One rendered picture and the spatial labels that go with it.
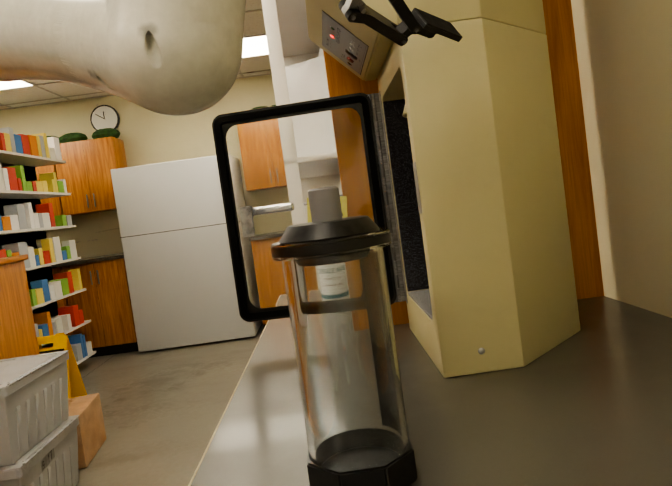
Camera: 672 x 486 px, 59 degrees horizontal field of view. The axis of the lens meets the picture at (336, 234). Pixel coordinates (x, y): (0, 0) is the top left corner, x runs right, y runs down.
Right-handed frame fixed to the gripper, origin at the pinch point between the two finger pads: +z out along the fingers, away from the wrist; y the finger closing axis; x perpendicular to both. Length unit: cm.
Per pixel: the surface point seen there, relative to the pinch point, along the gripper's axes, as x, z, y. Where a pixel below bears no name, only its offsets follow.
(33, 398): -72, 22, 246
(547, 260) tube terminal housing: 22.5, 25.2, 21.6
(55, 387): -82, 36, 258
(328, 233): 23.5, -24.1, 14.5
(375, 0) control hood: -10.8, -0.8, 8.2
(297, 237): 22.2, -25.5, 16.6
